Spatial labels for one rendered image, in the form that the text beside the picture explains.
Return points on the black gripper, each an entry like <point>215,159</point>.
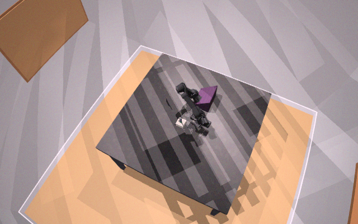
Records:
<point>193,117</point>

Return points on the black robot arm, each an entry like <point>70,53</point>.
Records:
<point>188,95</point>

